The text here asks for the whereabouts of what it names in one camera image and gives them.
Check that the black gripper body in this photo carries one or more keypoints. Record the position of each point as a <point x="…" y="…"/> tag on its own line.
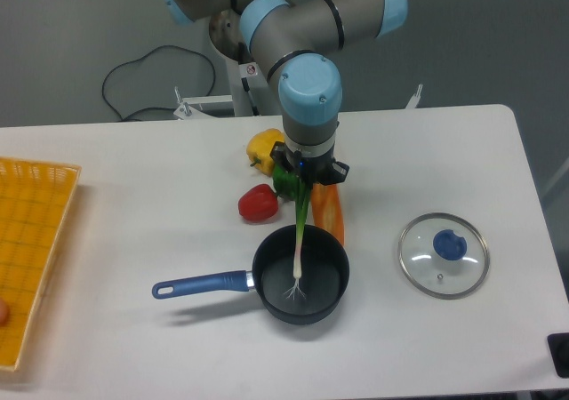
<point x="324" y="169"/>

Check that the green onion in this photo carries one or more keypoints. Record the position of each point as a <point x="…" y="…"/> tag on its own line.
<point x="300" y="192"/>

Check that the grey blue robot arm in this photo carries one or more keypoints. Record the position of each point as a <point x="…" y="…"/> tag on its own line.
<point x="307" y="87"/>

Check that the green bell pepper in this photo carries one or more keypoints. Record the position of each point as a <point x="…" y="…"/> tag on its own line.
<point x="285" y="183"/>

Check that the orange carrot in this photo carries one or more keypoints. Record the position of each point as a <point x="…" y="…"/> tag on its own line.
<point x="327" y="212"/>

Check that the yellow bell pepper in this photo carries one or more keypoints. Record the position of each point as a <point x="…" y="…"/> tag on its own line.
<point x="259" y="148"/>

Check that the red bell pepper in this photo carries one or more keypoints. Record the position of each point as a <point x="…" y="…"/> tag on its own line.
<point x="258" y="204"/>

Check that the glass lid with blue knob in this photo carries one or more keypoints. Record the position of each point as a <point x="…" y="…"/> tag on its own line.
<point x="443" y="255"/>

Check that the yellow woven basket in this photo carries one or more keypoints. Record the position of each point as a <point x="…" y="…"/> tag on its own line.
<point x="35" y="199"/>

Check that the black device at table corner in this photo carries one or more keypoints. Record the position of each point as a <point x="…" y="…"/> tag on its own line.
<point x="559" y="350"/>

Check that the black pot with blue handle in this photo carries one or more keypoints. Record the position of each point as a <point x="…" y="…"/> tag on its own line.
<point x="313" y="297"/>

